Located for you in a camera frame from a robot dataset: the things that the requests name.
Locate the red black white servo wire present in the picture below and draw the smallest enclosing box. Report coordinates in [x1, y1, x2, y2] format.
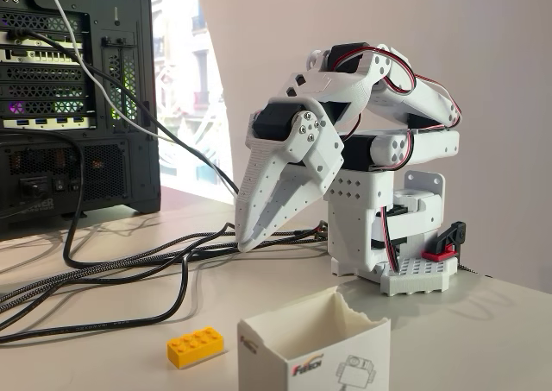
[381, 207, 405, 275]

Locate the yellow toy brick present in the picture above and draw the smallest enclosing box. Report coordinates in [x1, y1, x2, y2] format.
[166, 325, 227, 369]

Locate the white Feetech cardboard box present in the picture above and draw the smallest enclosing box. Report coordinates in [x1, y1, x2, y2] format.
[236, 285, 392, 391]

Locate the black and red table clamp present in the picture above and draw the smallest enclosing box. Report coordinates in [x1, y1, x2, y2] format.
[422, 221, 469, 262]

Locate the thin white cable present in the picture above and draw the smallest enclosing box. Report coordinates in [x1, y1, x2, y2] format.
[41, 0, 238, 193]

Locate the black cable with print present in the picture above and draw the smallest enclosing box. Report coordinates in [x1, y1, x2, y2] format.
[0, 252, 191, 344]

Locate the black computer tower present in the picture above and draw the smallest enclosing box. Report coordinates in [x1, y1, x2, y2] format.
[0, 0, 161, 236]

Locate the thin black cable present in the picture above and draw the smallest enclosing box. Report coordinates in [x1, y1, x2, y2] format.
[0, 27, 241, 196]

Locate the thick black power cable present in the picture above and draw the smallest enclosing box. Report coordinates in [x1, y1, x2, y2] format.
[0, 128, 236, 269]

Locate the black braided cable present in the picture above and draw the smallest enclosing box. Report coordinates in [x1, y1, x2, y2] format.
[0, 230, 329, 318]
[0, 226, 329, 306]

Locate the thin dark braided cord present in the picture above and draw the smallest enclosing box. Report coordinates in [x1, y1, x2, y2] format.
[455, 263, 492, 279]

